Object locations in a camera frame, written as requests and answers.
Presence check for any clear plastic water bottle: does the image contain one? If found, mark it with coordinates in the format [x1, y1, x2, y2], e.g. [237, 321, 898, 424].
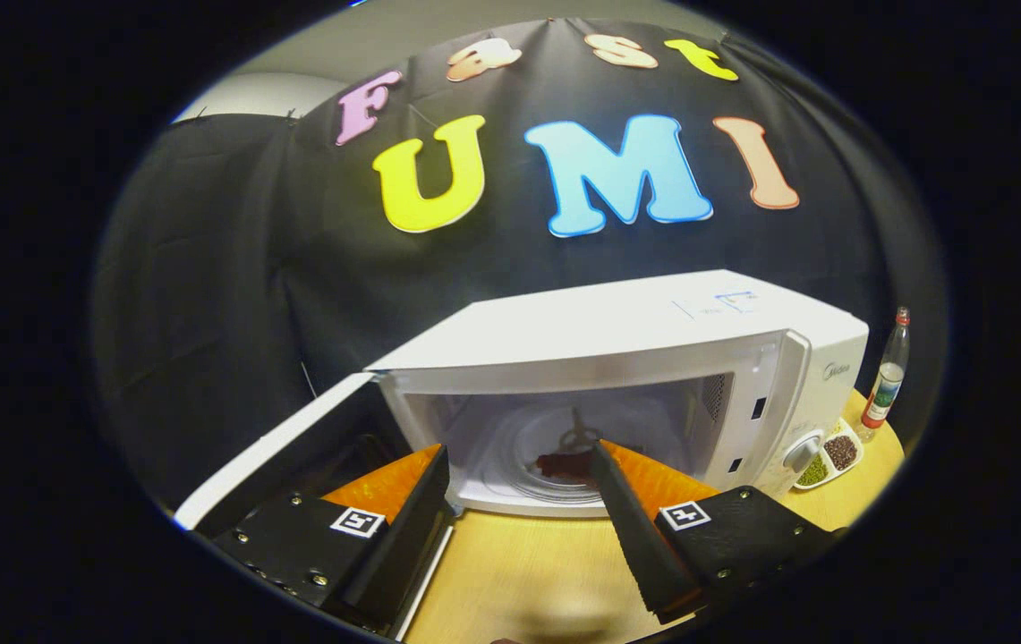
[859, 306, 912, 441]

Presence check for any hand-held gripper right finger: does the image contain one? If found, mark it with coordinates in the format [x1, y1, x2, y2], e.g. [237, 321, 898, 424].
[591, 438, 842, 625]

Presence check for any black backdrop cloth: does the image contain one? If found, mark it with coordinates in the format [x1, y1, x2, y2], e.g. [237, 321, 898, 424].
[89, 18, 949, 529]

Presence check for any white divided bean dish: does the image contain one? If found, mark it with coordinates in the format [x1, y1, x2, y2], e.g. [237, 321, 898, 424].
[792, 417, 865, 491]

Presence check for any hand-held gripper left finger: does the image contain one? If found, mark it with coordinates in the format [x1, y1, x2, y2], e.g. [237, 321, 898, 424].
[213, 445, 455, 636]

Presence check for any white toaster oven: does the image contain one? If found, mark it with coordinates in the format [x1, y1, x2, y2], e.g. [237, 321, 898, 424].
[173, 268, 871, 641]

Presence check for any glass turntable plate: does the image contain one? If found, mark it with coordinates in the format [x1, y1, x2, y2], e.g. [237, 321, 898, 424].
[483, 407, 699, 506]

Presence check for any dark red meat slice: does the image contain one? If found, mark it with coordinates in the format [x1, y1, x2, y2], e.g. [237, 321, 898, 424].
[535, 450, 600, 484]

